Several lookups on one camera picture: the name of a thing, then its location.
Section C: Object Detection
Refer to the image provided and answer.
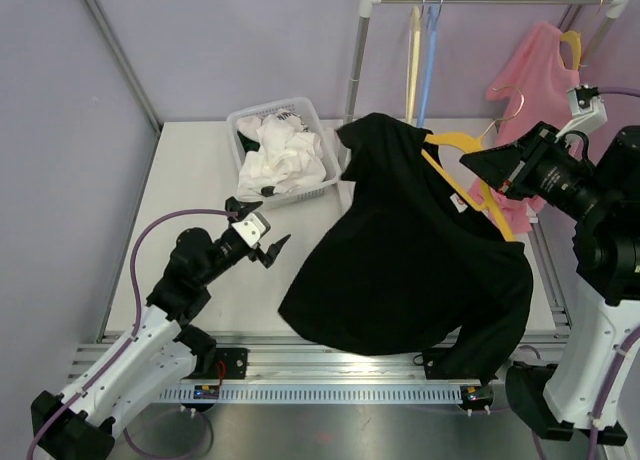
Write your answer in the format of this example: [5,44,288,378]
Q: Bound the white plastic basket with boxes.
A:
[226,97,340,209]

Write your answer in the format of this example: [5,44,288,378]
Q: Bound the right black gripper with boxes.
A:
[464,122,618,225]

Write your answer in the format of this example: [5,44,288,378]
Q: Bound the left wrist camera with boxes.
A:
[231,212,271,249]

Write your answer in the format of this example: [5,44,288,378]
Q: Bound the yellow hanger back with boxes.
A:
[560,30,582,71]

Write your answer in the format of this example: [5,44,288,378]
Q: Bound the black t shirt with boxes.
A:
[278,113,534,383]

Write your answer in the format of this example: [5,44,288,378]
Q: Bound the green and white t shirt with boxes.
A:
[234,110,309,151]

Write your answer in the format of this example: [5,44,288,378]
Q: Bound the metal clothes rack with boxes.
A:
[343,0,633,122]

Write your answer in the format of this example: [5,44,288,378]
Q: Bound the white slotted cable duct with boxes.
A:
[155,384,462,405]

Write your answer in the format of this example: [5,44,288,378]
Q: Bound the yellow hanger front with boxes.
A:
[419,84,526,244]

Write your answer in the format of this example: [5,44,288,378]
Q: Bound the aluminium mounting rail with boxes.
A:
[67,326,569,384]

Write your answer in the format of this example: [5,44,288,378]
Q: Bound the light blue hanger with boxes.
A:
[416,0,444,128]

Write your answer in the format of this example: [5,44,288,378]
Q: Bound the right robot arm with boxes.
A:
[460,122,639,447]

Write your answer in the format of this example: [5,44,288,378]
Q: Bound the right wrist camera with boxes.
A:
[556,85,608,139]

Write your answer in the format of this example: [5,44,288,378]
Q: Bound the cream plastic hanger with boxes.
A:
[404,6,423,123]

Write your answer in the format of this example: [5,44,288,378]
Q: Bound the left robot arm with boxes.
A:
[26,197,288,459]

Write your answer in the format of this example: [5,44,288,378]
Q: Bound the white printed t shirt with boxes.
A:
[237,130,326,200]

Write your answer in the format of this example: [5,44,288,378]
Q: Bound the pink t shirt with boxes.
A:
[467,21,584,236]

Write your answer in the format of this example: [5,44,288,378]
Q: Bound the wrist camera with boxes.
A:
[556,85,608,139]
[231,212,271,249]

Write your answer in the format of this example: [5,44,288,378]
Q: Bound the yellow hanger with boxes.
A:
[419,84,526,244]
[560,30,582,71]

